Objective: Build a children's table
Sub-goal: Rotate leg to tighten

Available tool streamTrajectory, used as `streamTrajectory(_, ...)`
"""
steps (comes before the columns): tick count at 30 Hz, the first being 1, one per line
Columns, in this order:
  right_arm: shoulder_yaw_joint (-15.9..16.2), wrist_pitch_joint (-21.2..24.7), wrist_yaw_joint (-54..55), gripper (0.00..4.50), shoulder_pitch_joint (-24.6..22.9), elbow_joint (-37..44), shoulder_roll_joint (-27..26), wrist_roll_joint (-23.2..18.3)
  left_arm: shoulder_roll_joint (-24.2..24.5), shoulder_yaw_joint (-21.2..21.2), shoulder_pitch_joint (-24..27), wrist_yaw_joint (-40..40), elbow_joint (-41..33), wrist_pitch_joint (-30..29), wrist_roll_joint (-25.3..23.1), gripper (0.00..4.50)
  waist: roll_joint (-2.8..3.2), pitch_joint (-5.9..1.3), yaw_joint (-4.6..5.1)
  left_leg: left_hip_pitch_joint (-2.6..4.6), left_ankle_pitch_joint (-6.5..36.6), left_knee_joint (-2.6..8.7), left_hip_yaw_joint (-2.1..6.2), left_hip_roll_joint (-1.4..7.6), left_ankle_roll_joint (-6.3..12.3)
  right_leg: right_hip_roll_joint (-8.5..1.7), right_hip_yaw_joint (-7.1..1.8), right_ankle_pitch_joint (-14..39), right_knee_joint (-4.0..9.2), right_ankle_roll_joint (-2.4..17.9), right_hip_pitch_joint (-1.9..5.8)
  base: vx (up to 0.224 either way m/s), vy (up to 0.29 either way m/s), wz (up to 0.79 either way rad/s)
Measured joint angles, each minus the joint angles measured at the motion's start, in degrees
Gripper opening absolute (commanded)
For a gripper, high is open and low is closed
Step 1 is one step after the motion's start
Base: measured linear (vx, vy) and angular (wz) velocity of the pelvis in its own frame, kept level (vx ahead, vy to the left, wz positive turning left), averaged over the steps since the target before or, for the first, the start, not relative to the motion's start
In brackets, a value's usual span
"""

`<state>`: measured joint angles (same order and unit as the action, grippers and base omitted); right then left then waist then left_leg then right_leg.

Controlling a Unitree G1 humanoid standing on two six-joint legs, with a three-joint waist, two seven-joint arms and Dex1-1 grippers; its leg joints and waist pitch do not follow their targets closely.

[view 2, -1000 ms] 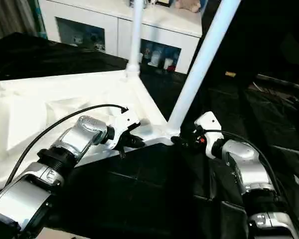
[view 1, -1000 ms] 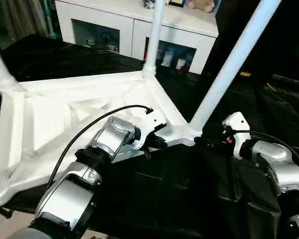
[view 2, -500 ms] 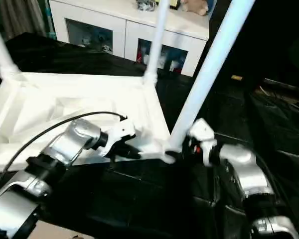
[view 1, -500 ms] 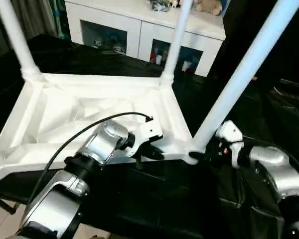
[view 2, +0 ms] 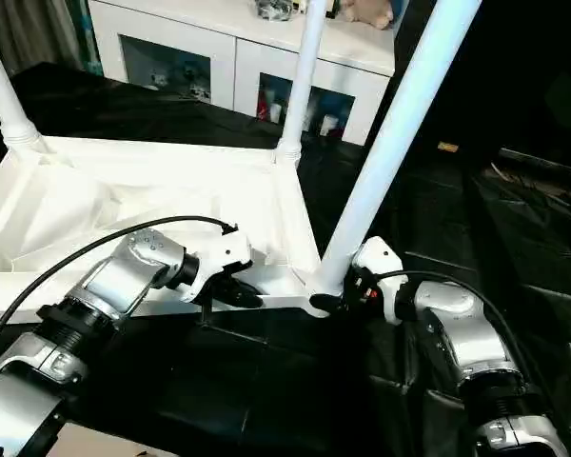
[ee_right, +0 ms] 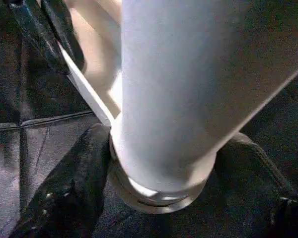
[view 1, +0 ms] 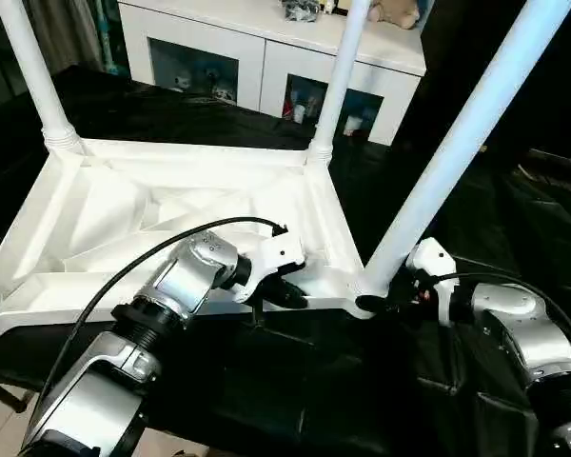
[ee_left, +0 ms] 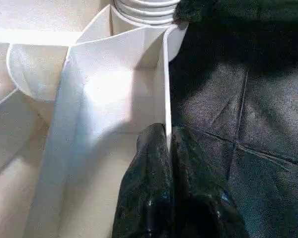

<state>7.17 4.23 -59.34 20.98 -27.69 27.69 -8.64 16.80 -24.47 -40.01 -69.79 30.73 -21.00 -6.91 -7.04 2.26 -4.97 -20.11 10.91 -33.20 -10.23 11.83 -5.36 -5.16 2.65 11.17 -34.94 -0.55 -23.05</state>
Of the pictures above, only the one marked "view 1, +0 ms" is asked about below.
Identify white printed mug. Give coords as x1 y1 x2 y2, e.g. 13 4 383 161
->
306 92 323 124

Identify beige teddy bear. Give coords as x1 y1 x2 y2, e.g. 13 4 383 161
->
366 0 423 30

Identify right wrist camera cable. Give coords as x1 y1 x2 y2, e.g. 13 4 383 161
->
426 270 571 366

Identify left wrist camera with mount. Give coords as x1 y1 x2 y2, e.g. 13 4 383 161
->
234 225 309 305

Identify dark cluttered bundle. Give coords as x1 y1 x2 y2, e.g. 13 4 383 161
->
280 0 323 23

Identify beige curtain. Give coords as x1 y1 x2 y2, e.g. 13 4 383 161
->
0 0 110 115

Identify white plastic table top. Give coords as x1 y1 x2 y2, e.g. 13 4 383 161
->
0 137 378 345

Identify long black bar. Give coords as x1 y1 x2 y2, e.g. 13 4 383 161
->
527 148 571 171

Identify black shiny mat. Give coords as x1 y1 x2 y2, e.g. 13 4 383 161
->
0 66 571 457

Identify white sideboard cabinet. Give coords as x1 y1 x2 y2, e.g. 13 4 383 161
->
117 0 428 147

